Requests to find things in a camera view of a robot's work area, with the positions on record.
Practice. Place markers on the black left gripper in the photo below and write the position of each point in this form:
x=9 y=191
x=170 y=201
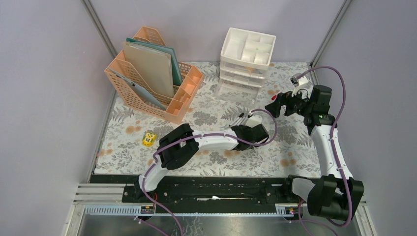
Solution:
x=244 y=128

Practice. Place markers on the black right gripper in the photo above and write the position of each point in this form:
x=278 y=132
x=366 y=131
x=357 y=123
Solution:
x=282 y=99

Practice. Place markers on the white plastic drawer unit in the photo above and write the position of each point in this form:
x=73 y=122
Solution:
x=244 y=63

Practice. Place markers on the teal file folder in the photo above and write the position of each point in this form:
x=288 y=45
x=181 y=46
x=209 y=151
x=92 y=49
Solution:
x=177 y=78

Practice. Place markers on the light blue clipboard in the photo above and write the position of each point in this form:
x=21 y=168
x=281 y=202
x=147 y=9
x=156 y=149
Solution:
x=140 y=91

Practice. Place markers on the beige file folder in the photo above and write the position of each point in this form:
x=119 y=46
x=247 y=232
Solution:
x=153 y=65

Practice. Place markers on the black cap whiteboard marker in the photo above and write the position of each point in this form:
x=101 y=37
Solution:
x=236 y=120

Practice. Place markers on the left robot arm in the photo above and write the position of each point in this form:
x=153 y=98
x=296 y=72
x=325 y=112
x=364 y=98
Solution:
x=180 y=145

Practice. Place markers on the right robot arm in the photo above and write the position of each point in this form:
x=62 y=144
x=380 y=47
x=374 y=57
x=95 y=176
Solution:
x=336 y=194

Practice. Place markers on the red cap whiteboard marker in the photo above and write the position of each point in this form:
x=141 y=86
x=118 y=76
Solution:
x=240 y=121

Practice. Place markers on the orange plastic file organizer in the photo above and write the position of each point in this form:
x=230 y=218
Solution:
x=177 y=106

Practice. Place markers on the yellow owl eraser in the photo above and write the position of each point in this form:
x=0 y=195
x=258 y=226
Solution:
x=148 y=139

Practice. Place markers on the floral patterned table mat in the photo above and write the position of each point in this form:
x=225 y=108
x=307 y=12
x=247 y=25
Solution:
x=132 y=137

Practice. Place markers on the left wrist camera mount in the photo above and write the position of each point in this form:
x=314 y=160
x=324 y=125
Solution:
x=252 y=120

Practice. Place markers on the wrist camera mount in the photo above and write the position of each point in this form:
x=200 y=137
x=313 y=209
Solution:
x=299 y=83
x=252 y=120

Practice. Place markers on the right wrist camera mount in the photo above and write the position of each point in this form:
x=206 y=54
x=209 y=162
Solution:
x=299 y=83

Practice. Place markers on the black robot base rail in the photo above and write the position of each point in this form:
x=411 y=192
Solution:
x=206 y=195

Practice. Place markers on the right aluminium frame post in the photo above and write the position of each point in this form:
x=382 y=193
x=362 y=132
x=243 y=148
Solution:
x=333 y=27

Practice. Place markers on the aluminium frame post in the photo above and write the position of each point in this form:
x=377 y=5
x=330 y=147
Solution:
x=333 y=27
x=99 y=27

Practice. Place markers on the left aluminium frame post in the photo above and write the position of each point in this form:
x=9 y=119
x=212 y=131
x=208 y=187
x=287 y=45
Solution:
x=99 y=27

